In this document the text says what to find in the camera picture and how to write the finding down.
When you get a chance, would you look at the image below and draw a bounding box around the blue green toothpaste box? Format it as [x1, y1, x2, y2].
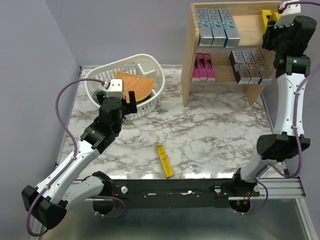
[195, 7, 213, 47]

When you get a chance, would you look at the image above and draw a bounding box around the pink toothpaste box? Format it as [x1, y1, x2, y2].
[191, 61, 200, 83]
[196, 53, 208, 82]
[203, 53, 216, 83]

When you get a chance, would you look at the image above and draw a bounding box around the yellow toothpaste box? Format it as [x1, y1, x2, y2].
[259, 9, 272, 34]
[156, 145, 174, 179]
[270, 12, 282, 22]

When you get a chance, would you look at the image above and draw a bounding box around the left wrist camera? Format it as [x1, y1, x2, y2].
[103, 79, 125, 99]

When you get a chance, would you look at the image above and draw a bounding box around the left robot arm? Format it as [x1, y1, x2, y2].
[21, 91, 138, 230]

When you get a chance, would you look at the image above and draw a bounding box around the black base bar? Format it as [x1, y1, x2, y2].
[111, 178, 260, 209]

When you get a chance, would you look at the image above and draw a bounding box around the silver toothpaste box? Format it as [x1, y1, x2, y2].
[241, 50, 261, 85]

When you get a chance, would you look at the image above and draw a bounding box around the white plastic basket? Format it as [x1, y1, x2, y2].
[85, 53, 165, 120]

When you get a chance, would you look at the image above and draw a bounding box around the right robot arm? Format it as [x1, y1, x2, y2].
[230, 15, 317, 196]

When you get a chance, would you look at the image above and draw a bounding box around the metallic blue toothpaste box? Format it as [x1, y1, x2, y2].
[206, 8, 227, 47]
[218, 8, 241, 48]

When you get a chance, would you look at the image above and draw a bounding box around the dark teal cup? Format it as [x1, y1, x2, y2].
[92, 90, 99, 99]

